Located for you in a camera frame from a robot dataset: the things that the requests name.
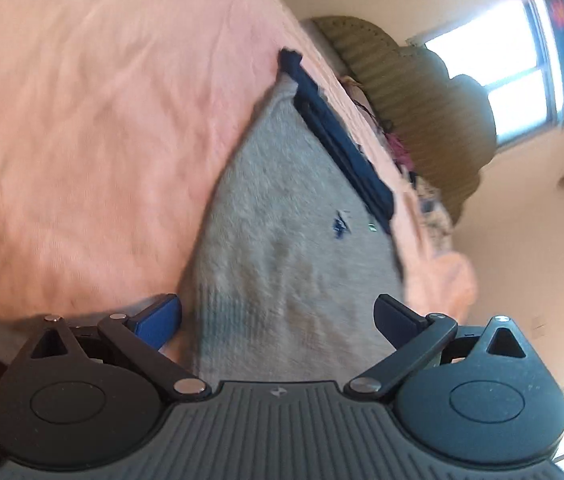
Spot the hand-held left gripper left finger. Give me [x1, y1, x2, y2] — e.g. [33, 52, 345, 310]
[9, 293, 213, 402]

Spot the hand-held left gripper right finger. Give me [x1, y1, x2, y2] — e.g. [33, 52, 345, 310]
[343, 294, 539, 402]

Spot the grey sweater with navy sleeves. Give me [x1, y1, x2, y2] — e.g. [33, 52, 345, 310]
[179, 47, 409, 391]

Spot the magenta cloth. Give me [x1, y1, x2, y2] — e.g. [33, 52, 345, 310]
[387, 132, 414, 172]

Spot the pink bed sheet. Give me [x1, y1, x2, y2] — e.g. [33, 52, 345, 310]
[0, 0, 479, 367]

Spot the olive padded headboard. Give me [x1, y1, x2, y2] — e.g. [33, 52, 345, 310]
[307, 16, 498, 227]

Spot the window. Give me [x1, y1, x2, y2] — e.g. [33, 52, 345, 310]
[406, 0, 564, 150]

